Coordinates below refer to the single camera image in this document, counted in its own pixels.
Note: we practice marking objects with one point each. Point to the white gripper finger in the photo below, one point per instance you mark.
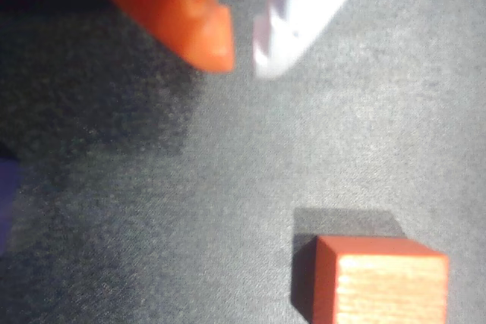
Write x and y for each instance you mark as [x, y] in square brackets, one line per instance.
[300, 16]

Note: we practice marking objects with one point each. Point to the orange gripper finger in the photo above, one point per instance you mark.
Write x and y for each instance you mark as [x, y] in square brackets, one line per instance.
[171, 5]

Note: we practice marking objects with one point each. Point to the purple wooden cube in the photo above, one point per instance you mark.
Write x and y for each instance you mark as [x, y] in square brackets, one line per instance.
[7, 206]

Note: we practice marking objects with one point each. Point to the orange wooden cube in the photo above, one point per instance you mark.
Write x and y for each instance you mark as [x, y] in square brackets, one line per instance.
[387, 286]

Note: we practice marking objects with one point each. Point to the black table mat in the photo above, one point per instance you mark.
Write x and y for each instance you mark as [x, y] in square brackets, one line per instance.
[266, 149]

